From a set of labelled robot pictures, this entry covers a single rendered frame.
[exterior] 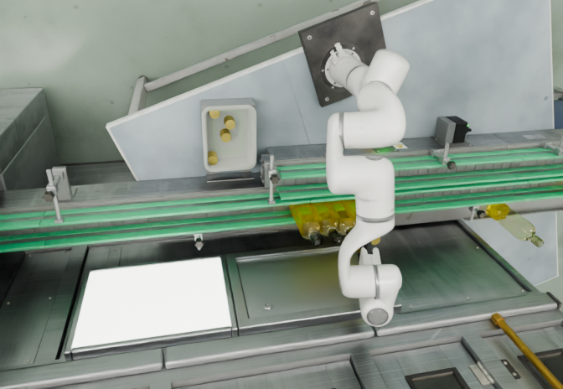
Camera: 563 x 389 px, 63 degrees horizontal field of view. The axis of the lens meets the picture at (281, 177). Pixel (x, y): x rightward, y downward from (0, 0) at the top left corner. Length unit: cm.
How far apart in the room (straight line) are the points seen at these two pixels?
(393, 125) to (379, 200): 17
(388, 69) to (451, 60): 63
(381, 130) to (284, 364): 62
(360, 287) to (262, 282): 43
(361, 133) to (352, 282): 34
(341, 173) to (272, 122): 67
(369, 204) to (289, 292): 50
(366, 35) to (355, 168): 71
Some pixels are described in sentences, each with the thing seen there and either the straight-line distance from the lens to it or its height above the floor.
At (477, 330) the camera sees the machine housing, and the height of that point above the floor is 142.
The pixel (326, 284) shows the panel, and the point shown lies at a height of 119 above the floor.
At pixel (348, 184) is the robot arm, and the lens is 98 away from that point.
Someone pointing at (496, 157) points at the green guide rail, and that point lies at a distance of 180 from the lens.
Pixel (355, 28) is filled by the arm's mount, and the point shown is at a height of 78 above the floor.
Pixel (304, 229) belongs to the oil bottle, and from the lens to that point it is 142.
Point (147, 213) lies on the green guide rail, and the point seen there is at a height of 95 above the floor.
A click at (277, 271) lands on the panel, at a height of 109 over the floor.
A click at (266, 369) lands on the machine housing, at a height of 143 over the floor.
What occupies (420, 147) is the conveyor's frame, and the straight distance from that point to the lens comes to 173.
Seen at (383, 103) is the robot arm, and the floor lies 132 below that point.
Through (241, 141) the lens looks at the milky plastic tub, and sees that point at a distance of 158.
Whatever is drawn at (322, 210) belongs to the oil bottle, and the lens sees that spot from 149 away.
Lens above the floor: 223
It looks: 61 degrees down
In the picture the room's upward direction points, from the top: 154 degrees clockwise
